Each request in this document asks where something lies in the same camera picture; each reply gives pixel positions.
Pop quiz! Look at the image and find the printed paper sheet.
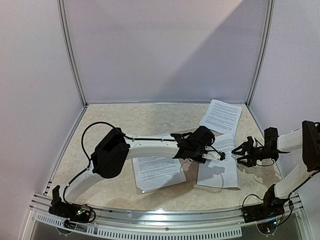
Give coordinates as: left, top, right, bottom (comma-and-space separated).
132, 156, 187, 192
196, 134, 241, 189

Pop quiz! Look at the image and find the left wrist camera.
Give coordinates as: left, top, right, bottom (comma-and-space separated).
202, 146, 226, 161

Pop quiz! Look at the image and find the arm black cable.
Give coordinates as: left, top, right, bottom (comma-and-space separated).
241, 139, 320, 216
62, 121, 226, 201

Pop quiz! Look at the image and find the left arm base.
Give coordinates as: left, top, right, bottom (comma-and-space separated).
48, 185, 97, 224

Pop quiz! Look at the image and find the transparent plastic folder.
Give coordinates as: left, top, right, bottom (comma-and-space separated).
132, 134, 241, 194

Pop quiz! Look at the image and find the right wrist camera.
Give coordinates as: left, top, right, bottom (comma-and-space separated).
247, 136, 258, 148

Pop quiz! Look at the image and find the paper stack at back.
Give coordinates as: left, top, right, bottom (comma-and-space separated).
199, 99, 242, 136

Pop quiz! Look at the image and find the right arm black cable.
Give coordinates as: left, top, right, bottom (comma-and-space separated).
241, 139, 320, 216

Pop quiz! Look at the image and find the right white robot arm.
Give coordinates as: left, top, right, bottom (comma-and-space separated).
231, 120, 320, 218

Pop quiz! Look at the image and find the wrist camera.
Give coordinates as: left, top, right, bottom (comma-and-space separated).
202, 146, 226, 161
247, 136, 258, 148

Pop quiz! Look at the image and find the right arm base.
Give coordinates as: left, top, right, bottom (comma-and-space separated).
241, 192, 294, 223

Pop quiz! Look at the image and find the aluminium front rail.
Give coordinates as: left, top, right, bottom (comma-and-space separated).
21, 194, 312, 240

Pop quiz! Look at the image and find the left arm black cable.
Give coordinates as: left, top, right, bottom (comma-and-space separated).
62, 121, 226, 201

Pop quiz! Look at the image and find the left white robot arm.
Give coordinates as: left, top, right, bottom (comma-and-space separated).
54, 126, 221, 217

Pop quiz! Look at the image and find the right aluminium frame post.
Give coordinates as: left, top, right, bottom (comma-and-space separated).
245, 0, 275, 109

